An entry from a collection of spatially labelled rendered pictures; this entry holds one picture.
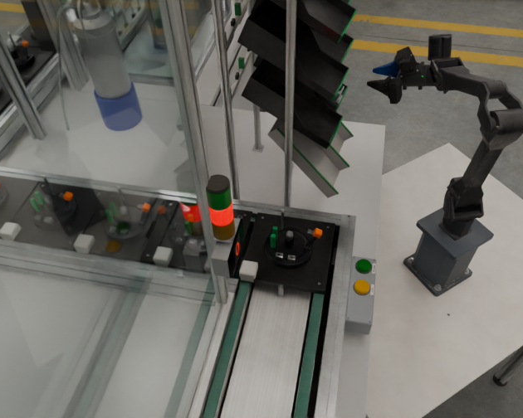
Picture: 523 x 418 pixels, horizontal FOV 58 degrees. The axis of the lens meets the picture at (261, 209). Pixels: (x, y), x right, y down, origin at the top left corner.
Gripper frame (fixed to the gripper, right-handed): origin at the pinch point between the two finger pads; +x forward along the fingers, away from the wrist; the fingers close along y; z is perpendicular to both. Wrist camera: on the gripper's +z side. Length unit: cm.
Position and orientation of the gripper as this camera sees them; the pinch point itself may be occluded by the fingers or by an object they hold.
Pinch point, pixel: (382, 76)
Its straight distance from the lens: 143.1
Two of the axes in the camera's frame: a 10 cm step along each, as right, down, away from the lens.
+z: -2.6, -7.0, -6.7
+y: -3.8, 7.1, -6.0
